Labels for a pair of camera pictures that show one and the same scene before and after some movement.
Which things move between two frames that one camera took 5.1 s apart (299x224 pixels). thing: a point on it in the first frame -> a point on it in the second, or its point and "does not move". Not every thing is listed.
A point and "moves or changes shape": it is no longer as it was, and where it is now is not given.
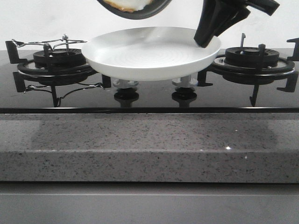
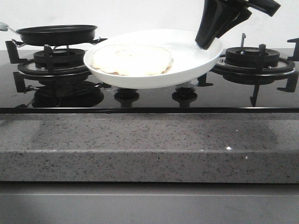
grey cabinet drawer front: (71, 202) does not move
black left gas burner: (61, 58) does not move
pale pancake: (129, 5) -> (132, 59)
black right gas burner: (248, 56) does not move
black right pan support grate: (288, 71) does not move
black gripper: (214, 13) does not move
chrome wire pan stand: (64, 39) -> (18, 44)
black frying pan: (153, 8) -> (56, 35)
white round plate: (147, 53) moves or changes shape
